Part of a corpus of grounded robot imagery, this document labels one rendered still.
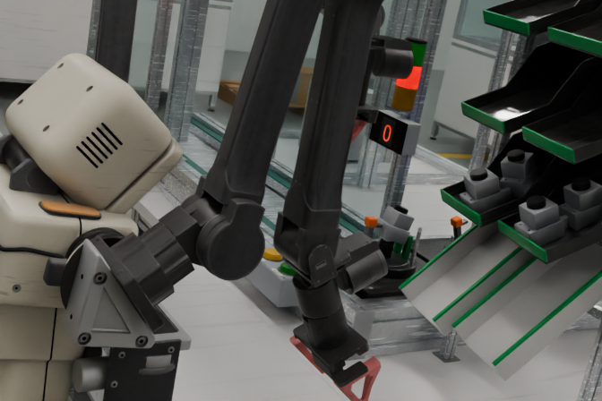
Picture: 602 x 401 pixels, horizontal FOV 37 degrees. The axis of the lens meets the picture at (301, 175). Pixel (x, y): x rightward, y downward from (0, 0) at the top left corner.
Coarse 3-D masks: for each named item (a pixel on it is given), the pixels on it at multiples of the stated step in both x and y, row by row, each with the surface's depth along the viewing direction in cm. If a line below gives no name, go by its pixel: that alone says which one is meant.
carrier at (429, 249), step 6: (420, 240) 205; (426, 240) 205; (432, 240) 206; (438, 240) 207; (444, 240) 208; (450, 240) 209; (420, 246) 200; (426, 246) 201; (432, 246) 202; (438, 246) 203; (444, 246) 197; (420, 252) 196; (426, 252) 197; (432, 252) 198; (438, 252) 198; (420, 258) 195; (426, 258) 194; (432, 258) 194
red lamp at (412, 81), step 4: (416, 68) 194; (420, 68) 194; (412, 72) 194; (416, 72) 194; (420, 72) 195; (408, 76) 194; (412, 76) 194; (416, 76) 194; (396, 80) 197; (400, 80) 195; (404, 80) 194; (408, 80) 194; (412, 80) 194; (416, 80) 195; (396, 84) 196; (400, 84) 195; (404, 84) 195; (408, 84) 194; (412, 84) 194; (416, 84) 195; (408, 88) 195; (412, 88) 195; (416, 88) 195
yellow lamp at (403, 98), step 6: (396, 90) 196; (402, 90) 195; (408, 90) 195; (414, 90) 195; (396, 96) 196; (402, 96) 195; (408, 96) 195; (414, 96) 196; (396, 102) 196; (402, 102) 196; (408, 102) 196; (414, 102) 197; (396, 108) 196; (402, 108) 196; (408, 108) 196
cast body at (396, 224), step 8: (392, 208) 182; (400, 208) 181; (384, 216) 183; (392, 216) 181; (400, 216) 180; (408, 216) 181; (384, 224) 180; (392, 224) 180; (400, 224) 181; (408, 224) 182; (376, 232) 181; (384, 232) 179; (392, 232) 180; (400, 232) 181; (408, 232) 182; (392, 240) 181; (400, 240) 182
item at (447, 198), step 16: (512, 144) 160; (528, 144) 161; (496, 160) 160; (544, 160) 163; (560, 160) 149; (544, 176) 149; (560, 176) 150; (448, 192) 159; (528, 192) 149; (544, 192) 150; (464, 208) 151; (496, 208) 148; (512, 208) 149; (480, 224) 147
